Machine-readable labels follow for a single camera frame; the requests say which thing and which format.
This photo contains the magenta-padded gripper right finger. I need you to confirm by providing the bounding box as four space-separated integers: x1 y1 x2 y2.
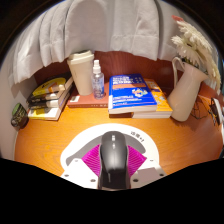
127 144 168 190

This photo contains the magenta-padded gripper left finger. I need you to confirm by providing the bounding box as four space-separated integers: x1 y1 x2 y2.
60 143 103 190

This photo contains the black computer mouse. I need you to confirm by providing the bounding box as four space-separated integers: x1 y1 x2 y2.
98 130 130 190

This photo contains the round white grey mouse pad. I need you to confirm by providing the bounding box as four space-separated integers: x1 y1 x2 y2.
59 123 162 189

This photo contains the yellow white book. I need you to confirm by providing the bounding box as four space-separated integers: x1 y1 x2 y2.
27 99 69 122

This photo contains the red-brown book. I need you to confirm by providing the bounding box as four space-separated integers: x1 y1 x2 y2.
66 82 111 109

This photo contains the orange yellow book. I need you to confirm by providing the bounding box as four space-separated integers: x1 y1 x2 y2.
130 78 174 120

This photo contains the dark book with white spine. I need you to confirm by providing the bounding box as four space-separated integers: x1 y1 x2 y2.
27 93 71 111

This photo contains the dark jar with green lid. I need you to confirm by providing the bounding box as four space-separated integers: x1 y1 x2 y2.
10 102 30 130

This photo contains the blue book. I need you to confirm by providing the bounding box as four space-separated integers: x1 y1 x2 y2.
107 73 158 115

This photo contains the white ceramic pitcher vase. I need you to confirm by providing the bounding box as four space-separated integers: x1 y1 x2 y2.
167 56 209 123

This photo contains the yellow and black book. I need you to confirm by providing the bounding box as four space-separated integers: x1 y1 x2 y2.
31 75 74 98

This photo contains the clear spray bottle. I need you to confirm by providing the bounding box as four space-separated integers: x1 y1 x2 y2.
91 59 105 100

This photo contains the cream travel tumbler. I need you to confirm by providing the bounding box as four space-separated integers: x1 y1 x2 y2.
66 49 95 97

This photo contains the white curtain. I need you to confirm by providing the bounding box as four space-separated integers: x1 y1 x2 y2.
8 0 208 84

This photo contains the black cable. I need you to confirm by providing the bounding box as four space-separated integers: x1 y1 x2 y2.
190 95 215 122

